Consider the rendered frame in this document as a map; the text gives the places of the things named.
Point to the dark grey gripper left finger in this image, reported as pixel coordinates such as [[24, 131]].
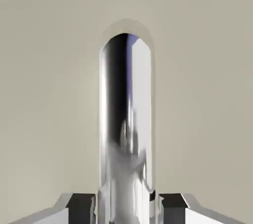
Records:
[[80, 208]]

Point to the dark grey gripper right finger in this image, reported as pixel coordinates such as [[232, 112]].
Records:
[[174, 208]]

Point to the beige painted drawer front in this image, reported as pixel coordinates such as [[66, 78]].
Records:
[[39, 69]]

